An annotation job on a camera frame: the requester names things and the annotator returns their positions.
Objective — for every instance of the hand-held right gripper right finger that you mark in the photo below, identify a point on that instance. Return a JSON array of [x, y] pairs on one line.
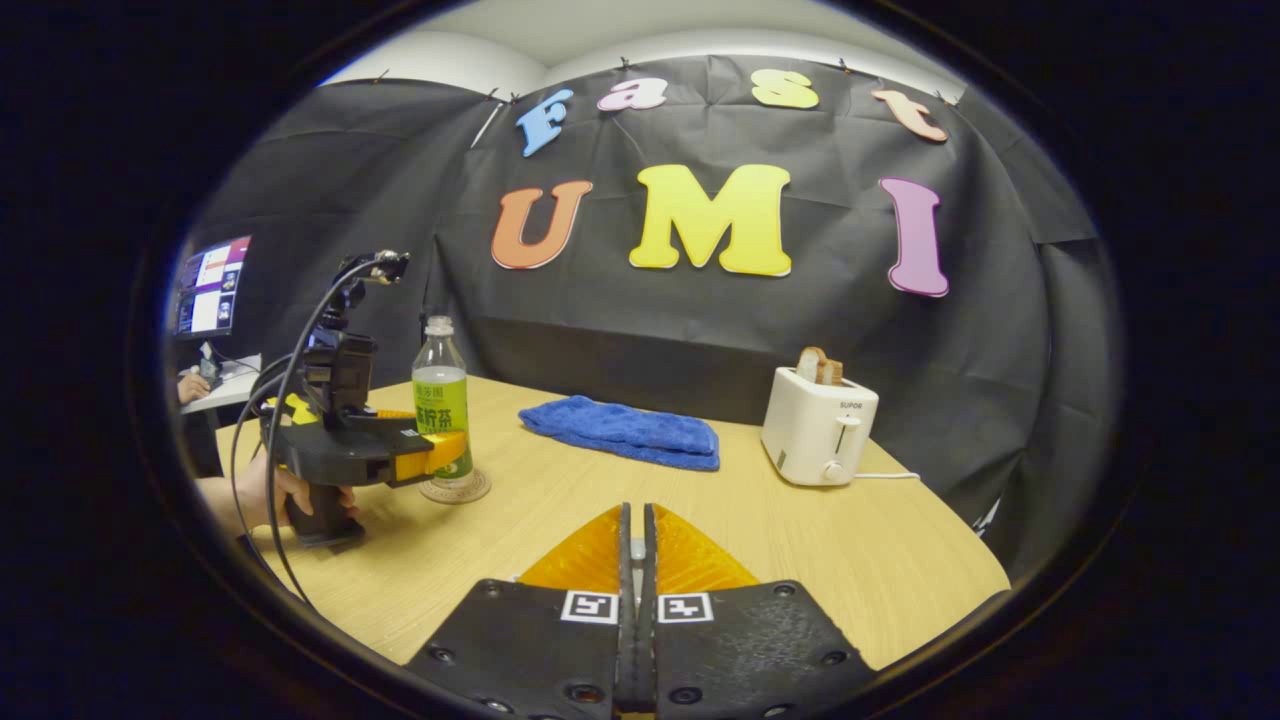
[[740, 650]]

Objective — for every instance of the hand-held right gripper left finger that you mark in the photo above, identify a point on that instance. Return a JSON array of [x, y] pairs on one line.
[[545, 650]]

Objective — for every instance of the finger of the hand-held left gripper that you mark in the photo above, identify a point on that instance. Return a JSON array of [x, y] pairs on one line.
[[395, 413], [430, 455]]

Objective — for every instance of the green label water bottle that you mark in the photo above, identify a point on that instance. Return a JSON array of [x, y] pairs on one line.
[[440, 400]]

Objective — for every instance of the round tan coaster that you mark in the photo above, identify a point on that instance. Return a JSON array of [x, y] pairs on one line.
[[470, 490]]

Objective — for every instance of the white teacup lid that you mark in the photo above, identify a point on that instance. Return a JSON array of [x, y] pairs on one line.
[[637, 549]]

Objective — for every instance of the white side desk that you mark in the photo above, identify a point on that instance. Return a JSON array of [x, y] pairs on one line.
[[235, 385]]

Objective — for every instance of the small black desk device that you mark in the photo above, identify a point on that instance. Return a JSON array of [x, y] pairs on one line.
[[210, 368]]

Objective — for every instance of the blue towel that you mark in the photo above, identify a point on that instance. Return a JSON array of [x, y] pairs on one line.
[[625, 432]]

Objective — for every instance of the computer monitor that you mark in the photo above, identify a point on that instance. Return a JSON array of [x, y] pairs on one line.
[[212, 290]]

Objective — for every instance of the white toaster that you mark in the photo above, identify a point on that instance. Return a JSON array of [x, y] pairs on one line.
[[815, 430]]

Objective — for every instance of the white slatted object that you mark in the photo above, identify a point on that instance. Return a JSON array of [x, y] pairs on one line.
[[988, 518]]

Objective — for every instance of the toast slice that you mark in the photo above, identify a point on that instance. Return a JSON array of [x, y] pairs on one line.
[[820, 366]]

